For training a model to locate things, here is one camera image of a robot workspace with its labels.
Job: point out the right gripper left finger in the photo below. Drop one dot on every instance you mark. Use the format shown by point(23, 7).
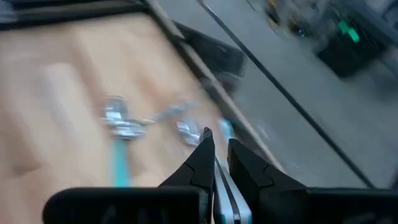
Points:
point(192, 174)

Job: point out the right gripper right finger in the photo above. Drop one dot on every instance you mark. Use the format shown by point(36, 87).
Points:
point(267, 193)

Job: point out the black equipment with green light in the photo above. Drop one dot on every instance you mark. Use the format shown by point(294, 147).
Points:
point(348, 59)

